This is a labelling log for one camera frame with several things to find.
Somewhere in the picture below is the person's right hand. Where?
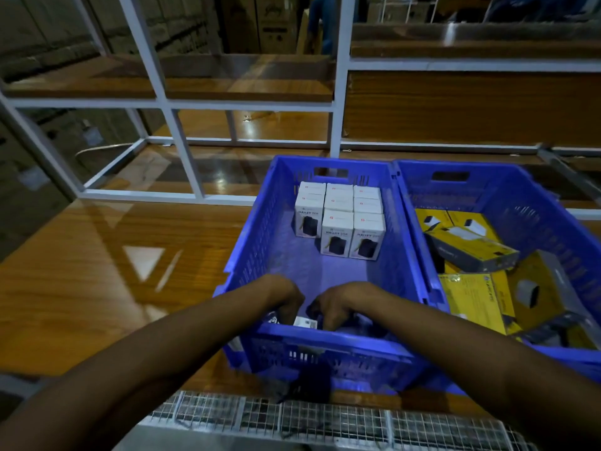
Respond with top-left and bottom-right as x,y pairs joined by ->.
306,282 -> 390,332

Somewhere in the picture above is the wooden shelf board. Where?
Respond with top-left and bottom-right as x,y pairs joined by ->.
4,53 -> 335,103
350,22 -> 601,60

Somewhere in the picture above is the white wire mesh tray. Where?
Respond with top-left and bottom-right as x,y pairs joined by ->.
140,391 -> 542,451

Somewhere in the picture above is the brown cardboard carton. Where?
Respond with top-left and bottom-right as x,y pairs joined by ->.
220,0 -> 301,55

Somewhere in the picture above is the blue plastic crate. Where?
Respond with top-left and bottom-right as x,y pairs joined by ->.
393,159 -> 601,396
213,156 -> 434,396

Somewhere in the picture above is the white metal shelf frame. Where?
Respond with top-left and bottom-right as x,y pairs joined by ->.
0,0 -> 601,221

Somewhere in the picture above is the person's left hand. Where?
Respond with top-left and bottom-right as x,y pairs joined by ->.
259,274 -> 306,325

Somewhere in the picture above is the small white labelled product box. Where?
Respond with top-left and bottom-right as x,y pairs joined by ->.
267,312 -> 326,330

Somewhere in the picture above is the stack of white boxes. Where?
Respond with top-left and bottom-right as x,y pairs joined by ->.
294,181 -> 387,262

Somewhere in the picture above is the white cable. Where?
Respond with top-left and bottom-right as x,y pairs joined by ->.
74,143 -> 135,158

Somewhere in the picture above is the wooden back panel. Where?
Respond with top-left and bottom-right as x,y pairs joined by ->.
343,71 -> 601,147

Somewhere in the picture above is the pile of yellow boxes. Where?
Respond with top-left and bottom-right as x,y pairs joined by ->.
414,208 -> 601,351

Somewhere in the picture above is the person's left forearm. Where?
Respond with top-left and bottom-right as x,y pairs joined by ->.
0,277 -> 274,451

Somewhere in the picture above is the person's right forearm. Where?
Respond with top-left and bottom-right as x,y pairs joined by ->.
376,292 -> 601,451

